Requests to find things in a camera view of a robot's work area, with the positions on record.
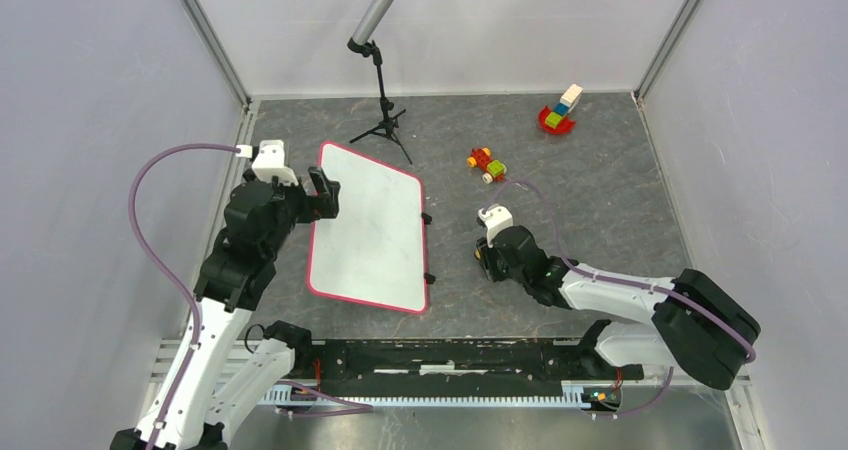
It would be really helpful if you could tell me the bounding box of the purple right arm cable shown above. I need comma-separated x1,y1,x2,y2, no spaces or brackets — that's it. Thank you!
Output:
482,179,758,422

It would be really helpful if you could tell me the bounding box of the white slotted cable duct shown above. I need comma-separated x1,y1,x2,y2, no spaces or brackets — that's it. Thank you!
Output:
258,384,621,412

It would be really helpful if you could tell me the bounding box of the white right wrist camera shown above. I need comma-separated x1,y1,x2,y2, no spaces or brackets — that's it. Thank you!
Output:
477,204,514,247

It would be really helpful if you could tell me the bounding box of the black tripod microphone stand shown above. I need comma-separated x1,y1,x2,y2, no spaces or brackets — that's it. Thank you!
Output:
347,39,413,165

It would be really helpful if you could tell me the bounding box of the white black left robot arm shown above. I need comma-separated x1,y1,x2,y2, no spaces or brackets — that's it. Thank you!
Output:
110,167,341,449

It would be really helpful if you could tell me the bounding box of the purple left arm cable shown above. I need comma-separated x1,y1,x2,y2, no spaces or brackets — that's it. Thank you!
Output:
127,143,243,450

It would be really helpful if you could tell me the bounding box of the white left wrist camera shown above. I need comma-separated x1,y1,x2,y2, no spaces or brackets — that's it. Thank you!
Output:
236,140,300,186

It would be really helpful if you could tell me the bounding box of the grey microphone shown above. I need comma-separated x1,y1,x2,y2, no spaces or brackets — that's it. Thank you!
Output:
348,0,395,53

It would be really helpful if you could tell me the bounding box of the red toy brick boat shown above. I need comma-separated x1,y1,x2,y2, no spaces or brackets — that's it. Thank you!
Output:
537,84,583,135

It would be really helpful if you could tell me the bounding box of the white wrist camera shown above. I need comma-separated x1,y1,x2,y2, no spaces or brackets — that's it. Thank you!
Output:
477,204,514,247
236,140,300,186

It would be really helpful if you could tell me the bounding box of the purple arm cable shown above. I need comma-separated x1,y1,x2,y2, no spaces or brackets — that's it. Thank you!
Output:
127,143,243,450
482,179,758,422

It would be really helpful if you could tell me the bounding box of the red toy brick car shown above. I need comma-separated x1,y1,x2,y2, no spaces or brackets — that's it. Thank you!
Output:
466,147,507,184

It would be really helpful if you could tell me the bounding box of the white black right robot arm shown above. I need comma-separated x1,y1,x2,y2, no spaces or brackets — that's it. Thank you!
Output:
475,226,761,390

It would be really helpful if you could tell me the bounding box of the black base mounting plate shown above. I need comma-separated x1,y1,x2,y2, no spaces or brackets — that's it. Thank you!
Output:
286,338,644,397

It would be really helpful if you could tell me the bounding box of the pink framed whiteboard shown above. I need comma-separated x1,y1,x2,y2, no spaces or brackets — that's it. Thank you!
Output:
306,141,429,314

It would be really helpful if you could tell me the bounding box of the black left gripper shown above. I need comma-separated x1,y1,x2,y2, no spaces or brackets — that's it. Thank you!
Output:
264,164,340,256

